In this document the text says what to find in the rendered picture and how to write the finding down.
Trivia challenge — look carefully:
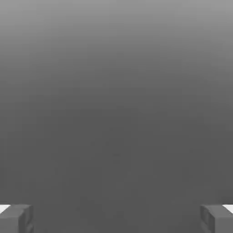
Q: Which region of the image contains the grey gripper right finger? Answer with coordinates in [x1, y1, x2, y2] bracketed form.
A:
[199, 204, 233, 233]

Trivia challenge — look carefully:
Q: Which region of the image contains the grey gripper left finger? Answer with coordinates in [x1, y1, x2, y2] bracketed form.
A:
[0, 204, 35, 233]

